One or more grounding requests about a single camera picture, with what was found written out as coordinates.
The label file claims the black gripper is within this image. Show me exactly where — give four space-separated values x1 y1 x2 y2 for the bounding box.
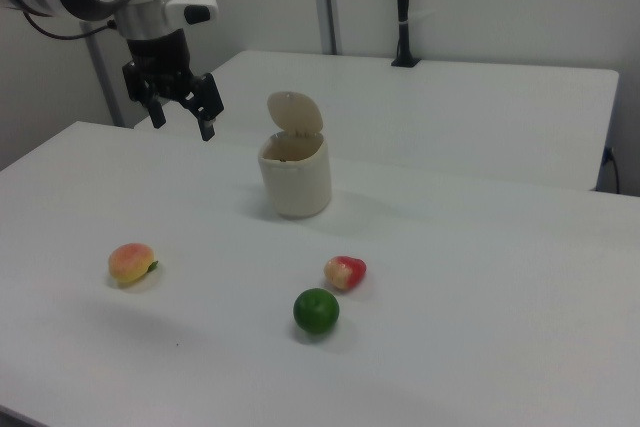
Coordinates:
122 29 225 144

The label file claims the cream hinged bin lid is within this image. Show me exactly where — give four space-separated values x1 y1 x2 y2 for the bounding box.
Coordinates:
266 90 324 138

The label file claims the cream garbage bin body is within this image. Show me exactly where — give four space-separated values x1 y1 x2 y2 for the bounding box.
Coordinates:
257 129 334 220

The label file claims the orange yellow toy peach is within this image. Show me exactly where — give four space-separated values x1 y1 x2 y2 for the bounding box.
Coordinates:
108 242 160 289

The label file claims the red bitten toy fruit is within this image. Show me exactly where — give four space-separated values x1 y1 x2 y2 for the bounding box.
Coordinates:
323 255 368 293

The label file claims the green toy lime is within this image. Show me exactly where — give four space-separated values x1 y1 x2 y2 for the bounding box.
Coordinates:
292 287 341 335

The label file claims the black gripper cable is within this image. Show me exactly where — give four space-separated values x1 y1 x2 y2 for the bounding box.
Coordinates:
22 11 119 41

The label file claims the thin cable beside table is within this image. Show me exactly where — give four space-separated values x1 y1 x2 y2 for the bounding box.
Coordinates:
605 145 622 194

